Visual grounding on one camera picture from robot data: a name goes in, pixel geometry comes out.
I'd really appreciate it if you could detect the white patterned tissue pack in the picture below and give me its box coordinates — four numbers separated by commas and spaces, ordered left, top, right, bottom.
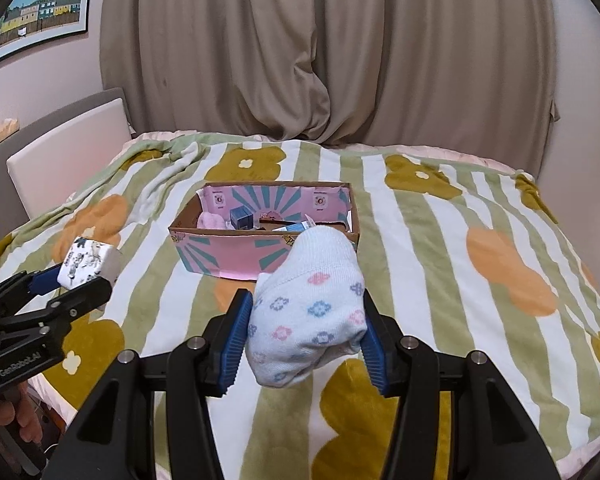
57, 237, 122, 290

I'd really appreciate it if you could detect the white flower sock roll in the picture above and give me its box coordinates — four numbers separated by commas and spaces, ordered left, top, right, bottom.
246, 226, 367, 389

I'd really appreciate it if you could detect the pink fluffy sock roll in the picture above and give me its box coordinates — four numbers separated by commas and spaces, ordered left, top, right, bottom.
197, 211, 234, 231

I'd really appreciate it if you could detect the person's left hand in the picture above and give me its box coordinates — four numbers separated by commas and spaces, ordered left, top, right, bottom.
0, 382, 43, 444

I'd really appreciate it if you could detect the pink bed sheet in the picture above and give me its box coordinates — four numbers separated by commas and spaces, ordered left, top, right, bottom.
24, 129, 600, 480

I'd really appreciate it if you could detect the pink patterned cardboard box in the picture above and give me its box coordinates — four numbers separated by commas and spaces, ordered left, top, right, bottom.
169, 181, 360, 281

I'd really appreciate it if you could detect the small blue box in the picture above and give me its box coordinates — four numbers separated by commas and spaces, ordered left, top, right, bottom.
230, 206, 254, 230

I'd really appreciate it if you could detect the small black box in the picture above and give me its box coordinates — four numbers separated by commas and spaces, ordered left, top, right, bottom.
258, 214, 284, 224

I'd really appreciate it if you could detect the white padded headboard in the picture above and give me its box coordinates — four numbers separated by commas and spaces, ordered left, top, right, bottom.
0, 88, 133, 239

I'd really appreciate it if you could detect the blue white flat package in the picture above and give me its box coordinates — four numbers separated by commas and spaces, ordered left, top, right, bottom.
273, 214, 316, 232

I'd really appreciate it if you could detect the orange item on ledge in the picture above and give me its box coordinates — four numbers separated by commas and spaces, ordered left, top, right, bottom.
0, 118, 20, 143

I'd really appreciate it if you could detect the framed town picture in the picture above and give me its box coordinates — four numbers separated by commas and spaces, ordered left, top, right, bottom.
0, 0, 90, 62

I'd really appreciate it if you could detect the beige curtain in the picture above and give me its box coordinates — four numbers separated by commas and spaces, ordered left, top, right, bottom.
100, 0, 556, 174

